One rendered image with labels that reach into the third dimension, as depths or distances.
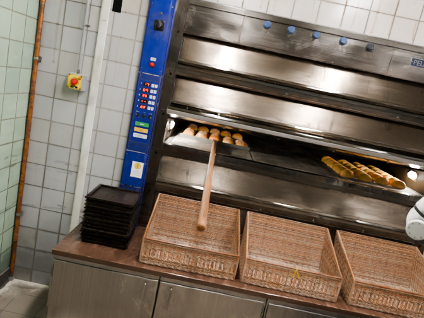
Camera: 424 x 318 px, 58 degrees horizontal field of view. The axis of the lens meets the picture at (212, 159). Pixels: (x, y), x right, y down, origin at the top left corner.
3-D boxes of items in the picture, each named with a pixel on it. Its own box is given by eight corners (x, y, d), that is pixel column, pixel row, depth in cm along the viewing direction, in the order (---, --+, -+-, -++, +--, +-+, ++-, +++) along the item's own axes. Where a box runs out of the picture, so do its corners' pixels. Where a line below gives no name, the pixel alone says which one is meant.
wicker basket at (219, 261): (151, 230, 262) (158, 192, 257) (231, 246, 264) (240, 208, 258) (136, 262, 214) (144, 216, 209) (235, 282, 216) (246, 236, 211)
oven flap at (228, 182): (156, 181, 257) (163, 152, 260) (417, 235, 259) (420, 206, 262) (156, 180, 253) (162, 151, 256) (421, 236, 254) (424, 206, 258)
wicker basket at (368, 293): (324, 265, 264) (335, 228, 259) (405, 282, 264) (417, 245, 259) (346, 305, 216) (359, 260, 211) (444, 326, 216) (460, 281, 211)
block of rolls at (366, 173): (319, 160, 328) (321, 154, 327) (374, 171, 328) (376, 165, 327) (341, 176, 268) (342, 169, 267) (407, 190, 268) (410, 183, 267)
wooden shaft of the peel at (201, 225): (204, 233, 120) (206, 224, 120) (195, 231, 120) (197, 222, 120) (216, 145, 288) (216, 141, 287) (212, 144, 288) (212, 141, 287)
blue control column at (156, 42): (151, 211, 462) (185, 27, 421) (164, 214, 462) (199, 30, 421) (100, 299, 272) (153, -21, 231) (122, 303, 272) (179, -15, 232)
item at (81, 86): (70, 88, 248) (72, 72, 246) (85, 91, 248) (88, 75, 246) (65, 88, 241) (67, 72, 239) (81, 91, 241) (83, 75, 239)
